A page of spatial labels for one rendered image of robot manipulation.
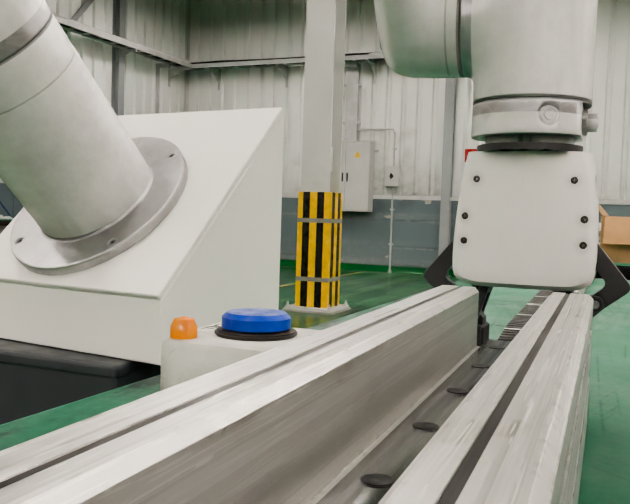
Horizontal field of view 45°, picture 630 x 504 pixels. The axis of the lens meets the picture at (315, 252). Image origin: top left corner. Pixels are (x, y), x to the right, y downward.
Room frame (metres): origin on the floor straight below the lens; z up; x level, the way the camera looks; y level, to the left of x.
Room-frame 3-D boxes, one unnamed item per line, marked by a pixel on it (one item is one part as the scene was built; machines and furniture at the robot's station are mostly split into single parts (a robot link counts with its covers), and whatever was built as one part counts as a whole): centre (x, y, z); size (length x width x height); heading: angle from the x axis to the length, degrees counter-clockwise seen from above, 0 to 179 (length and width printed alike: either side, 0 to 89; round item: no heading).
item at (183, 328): (0.41, 0.07, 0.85); 0.01 x 0.01 x 0.01
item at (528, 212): (0.56, -0.15, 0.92); 0.10 x 0.07 x 0.11; 69
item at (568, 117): (0.55, -0.16, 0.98); 0.09 x 0.08 x 0.03; 69
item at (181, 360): (0.43, 0.02, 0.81); 0.10 x 0.08 x 0.06; 69
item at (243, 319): (0.43, 0.03, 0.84); 0.04 x 0.04 x 0.02
